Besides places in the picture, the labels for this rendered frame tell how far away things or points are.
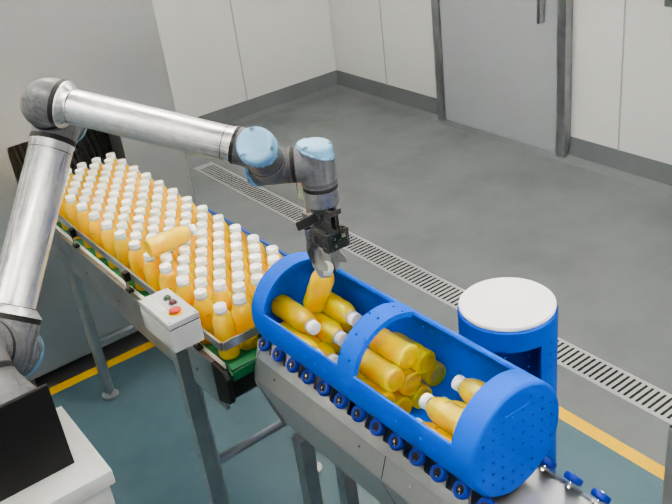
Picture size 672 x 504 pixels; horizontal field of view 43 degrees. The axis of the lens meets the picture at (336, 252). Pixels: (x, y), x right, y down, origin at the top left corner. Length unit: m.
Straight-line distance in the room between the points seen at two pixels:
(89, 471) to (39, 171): 0.74
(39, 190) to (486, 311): 1.24
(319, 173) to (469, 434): 0.72
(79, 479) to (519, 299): 1.29
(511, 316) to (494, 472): 0.63
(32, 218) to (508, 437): 1.25
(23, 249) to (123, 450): 1.80
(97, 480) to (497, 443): 0.89
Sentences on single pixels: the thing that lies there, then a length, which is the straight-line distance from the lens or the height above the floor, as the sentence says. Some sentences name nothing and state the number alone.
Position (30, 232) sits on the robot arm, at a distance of 2.22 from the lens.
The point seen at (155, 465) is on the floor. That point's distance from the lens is 3.74.
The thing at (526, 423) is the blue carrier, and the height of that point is 1.13.
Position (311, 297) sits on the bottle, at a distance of 2.34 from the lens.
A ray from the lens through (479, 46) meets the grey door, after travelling 6.26.
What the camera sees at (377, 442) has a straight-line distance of 2.21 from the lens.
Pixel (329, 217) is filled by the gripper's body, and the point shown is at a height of 1.45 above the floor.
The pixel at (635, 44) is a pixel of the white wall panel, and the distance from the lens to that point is 5.47.
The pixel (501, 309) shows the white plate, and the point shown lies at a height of 1.04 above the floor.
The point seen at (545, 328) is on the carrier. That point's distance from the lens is 2.44.
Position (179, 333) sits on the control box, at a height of 1.06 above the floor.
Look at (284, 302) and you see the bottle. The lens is 2.42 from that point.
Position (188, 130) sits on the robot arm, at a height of 1.73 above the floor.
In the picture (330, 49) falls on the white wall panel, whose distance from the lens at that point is 7.71.
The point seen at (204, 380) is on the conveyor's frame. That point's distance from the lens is 2.77.
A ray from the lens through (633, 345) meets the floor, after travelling 4.14.
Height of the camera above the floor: 2.39
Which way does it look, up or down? 29 degrees down
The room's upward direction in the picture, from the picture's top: 8 degrees counter-clockwise
